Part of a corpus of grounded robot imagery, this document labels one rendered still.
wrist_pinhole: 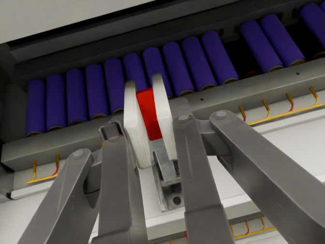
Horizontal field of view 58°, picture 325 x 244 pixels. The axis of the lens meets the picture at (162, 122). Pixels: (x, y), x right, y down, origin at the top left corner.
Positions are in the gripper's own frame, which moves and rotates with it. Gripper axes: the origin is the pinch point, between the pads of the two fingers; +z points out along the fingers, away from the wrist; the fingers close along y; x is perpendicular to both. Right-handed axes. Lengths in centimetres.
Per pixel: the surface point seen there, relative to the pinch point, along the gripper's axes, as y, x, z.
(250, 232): 7.4, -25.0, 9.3
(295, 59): 13.1, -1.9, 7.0
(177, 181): 0.5, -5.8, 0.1
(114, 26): -1.8, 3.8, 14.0
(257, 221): 8.7, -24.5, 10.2
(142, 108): -0.4, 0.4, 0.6
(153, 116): 0.2, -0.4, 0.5
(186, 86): 3.3, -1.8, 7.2
